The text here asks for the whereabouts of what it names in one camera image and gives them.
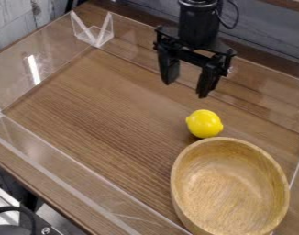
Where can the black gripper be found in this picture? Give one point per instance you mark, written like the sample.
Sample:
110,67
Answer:
212,58

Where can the yellow lemon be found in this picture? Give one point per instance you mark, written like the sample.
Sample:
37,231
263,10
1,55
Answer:
202,124

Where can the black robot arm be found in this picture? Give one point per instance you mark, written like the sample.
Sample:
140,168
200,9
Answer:
192,43

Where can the brown wooden bowl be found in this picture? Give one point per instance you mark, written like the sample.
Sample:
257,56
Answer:
229,189

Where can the clear acrylic corner bracket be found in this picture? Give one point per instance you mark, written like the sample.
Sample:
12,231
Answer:
93,35

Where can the clear acrylic tray wall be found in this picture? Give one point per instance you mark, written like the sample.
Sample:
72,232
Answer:
92,128

